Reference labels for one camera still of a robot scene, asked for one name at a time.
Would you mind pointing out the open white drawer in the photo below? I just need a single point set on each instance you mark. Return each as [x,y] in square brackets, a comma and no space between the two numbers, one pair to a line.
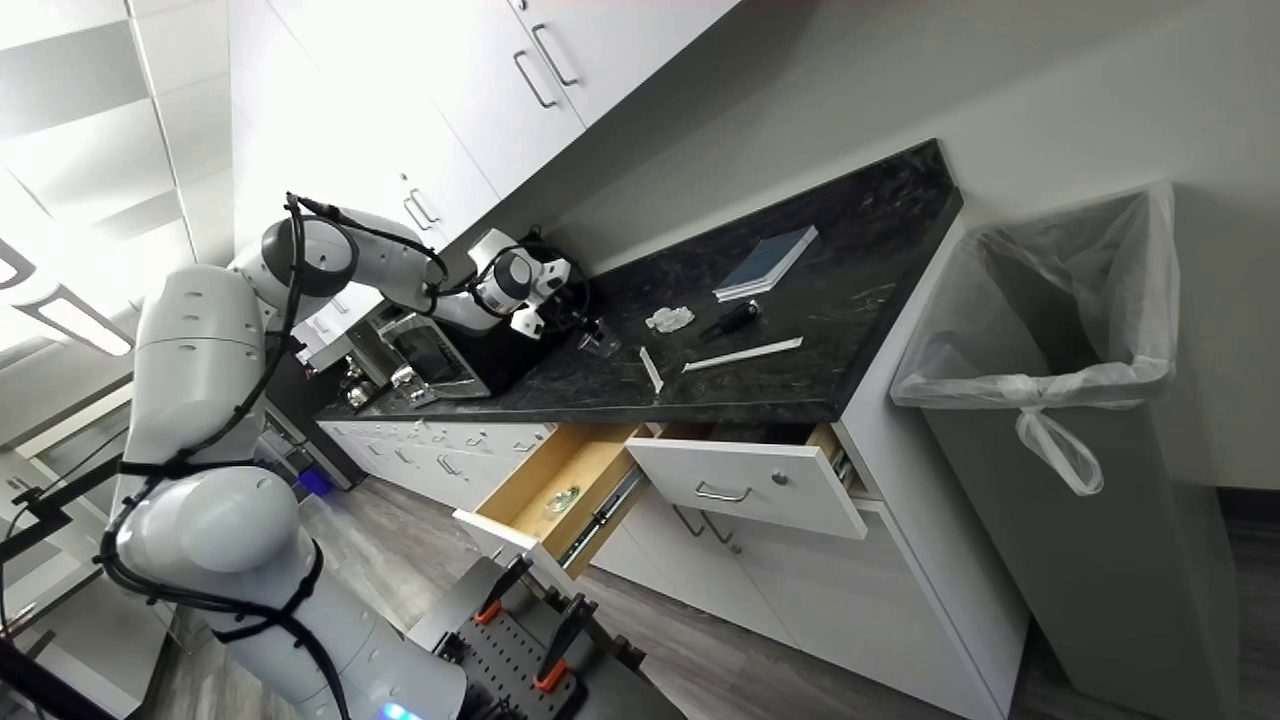
[747,487]

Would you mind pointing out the small item inside drawer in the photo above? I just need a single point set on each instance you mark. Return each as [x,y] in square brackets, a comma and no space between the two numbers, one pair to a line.
[561,503]

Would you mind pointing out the long white stick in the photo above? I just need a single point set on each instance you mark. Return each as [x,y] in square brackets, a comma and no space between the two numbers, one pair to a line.
[740,352]

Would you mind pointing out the white base cabinet unit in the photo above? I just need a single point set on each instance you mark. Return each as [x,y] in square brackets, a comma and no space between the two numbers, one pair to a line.
[922,586]

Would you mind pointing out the clear plastic trash bag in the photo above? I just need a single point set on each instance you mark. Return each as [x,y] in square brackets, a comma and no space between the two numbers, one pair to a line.
[1134,267]

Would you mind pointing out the blue flat book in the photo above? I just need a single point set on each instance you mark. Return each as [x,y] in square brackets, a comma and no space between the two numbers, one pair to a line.
[766,267]

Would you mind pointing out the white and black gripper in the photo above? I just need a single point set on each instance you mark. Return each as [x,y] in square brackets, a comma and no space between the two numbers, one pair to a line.
[508,283]

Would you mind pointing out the small black object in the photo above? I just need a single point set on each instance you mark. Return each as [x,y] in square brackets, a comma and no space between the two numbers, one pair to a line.
[736,313]

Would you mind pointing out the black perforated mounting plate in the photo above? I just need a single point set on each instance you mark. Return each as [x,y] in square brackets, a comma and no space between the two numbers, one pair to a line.
[504,664]

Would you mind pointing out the white wall cabinets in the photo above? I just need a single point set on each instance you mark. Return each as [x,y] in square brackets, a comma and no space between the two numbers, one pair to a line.
[402,95]

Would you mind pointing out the open wooden drawer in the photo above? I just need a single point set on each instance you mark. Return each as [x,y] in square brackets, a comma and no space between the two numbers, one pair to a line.
[561,487]

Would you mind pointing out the silver toaster oven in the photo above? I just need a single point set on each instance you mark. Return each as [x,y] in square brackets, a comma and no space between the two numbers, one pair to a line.
[431,363]

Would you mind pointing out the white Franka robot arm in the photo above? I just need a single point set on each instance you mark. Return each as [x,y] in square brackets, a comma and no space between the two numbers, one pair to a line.
[214,532]

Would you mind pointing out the rectangular ceiling light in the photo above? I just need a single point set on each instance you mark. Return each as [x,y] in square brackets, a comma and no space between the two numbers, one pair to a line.
[76,324]

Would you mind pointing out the black clamp with orange grip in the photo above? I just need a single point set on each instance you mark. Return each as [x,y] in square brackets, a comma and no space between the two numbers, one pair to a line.
[561,654]
[498,600]

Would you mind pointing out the grey trash bin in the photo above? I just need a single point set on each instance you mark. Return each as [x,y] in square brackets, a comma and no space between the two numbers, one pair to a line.
[1107,573]

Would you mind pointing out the dark equipment rack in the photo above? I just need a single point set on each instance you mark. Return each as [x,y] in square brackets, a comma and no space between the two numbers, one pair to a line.
[314,447]

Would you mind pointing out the short white stick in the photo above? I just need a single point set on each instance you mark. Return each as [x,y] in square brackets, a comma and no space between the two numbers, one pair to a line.
[651,368]

